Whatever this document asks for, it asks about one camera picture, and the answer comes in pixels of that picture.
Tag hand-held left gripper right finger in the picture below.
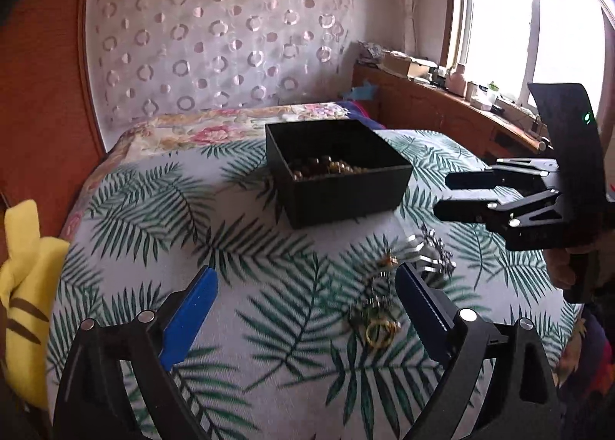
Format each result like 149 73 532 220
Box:
395 262 563 440

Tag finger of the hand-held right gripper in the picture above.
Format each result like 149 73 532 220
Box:
446 157 560 192
432 187 563 235

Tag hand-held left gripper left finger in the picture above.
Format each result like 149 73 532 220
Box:
50 265 219 440

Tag silver rhinestone hair clip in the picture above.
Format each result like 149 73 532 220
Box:
401 223 456 287

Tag gold ring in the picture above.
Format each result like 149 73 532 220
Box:
364 319 402 350

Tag black box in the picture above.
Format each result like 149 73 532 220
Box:
265 119 414 229

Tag white pearl bracelet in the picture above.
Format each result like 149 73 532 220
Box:
331 158 371 176

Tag dark wooden bead bracelet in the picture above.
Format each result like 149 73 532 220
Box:
288 155 337 181

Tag person's right hand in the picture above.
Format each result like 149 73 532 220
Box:
548 248 577 289

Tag long wooden cabinet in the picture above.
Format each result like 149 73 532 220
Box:
353 62 551 157

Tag leaf print cloth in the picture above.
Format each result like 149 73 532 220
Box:
48 130 584 440

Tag pink thermos jug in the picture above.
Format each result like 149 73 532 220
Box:
449 62 469 93

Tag cardboard box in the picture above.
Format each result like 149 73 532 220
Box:
382 52 433 78

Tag blue blanket with red edge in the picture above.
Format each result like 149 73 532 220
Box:
336 101 385 129

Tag window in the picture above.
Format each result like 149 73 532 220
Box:
449 0 615 123

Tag patterned cloth pile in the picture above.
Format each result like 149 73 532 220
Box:
358 40 385 61

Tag yellow plush toy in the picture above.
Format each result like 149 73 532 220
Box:
0 200 70 409

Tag floral blanket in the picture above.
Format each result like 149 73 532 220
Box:
103 102 351 167

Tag wooden wardrobe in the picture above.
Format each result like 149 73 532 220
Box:
0 0 106 229

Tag circle patterned curtain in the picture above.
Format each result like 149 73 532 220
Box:
89 0 356 126

